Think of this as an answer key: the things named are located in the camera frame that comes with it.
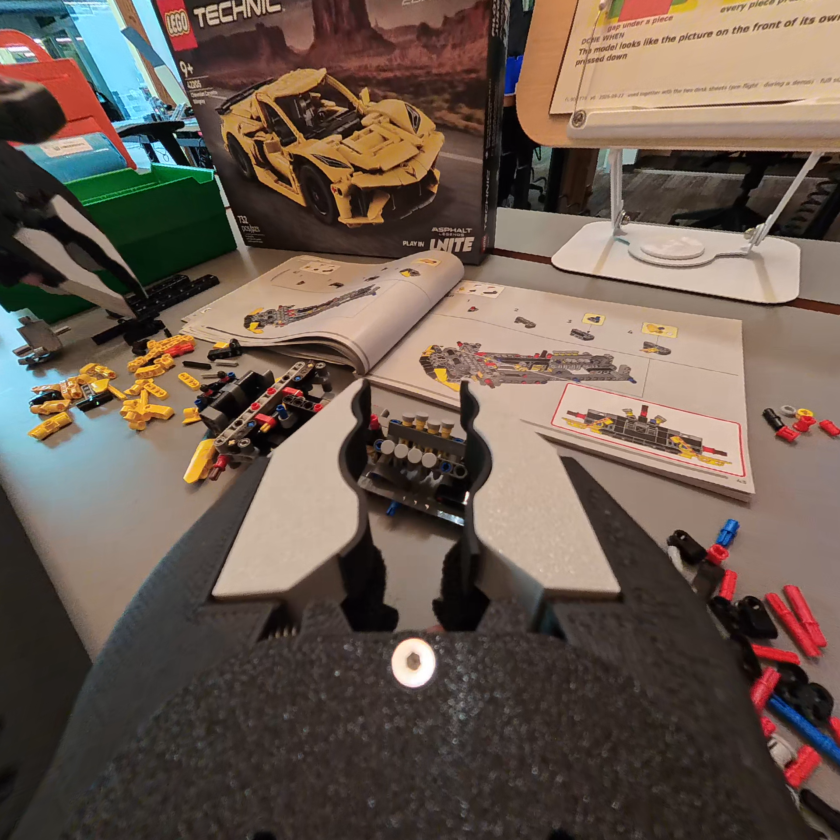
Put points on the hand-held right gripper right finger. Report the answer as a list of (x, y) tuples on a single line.
[(544, 525)]

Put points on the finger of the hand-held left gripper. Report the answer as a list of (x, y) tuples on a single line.
[(75, 223), (59, 266)]

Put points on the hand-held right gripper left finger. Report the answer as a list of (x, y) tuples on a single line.
[(289, 525)]

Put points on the yellow and black lego arc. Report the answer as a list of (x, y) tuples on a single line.
[(197, 459)]

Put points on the grey black lego chassis assembly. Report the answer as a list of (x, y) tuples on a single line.
[(262, 407)]

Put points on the pile of yellow lego pieces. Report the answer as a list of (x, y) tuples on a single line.
[(148, 410)]

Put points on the white instruction booklet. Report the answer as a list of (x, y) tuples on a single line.
[(590, 341)]

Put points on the pile of red blue lego pins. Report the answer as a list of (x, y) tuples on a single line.
[(794, 617)]

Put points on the black lego beams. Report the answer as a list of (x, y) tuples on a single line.
[(170, 289)]

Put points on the black and yellow lego block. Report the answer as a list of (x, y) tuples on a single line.
[(223, 350)]

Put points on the cluster of small lego bushes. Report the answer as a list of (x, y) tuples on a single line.
[(787, 430)]

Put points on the lego set box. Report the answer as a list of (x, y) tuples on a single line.
[(328, 131)]

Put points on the orange plastic case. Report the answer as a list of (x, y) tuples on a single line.
[(65, 85)]

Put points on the blue wrapped roll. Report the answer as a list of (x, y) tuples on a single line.
[(72, 154)]

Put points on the green plastic bin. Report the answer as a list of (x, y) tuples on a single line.
[(164, 216)]

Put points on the black perforated armrest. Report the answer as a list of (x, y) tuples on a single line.
[(33, 656)]

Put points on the white tablet stand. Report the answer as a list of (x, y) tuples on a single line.
[(689, 262)]

